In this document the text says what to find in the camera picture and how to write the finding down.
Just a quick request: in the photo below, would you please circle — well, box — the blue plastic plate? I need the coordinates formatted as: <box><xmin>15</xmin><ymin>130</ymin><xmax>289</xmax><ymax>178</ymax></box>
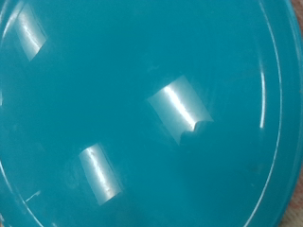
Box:
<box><xmin>0</xmin><ymin>0</ymin><xmax>303</xmax><ymax>227</ymax></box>

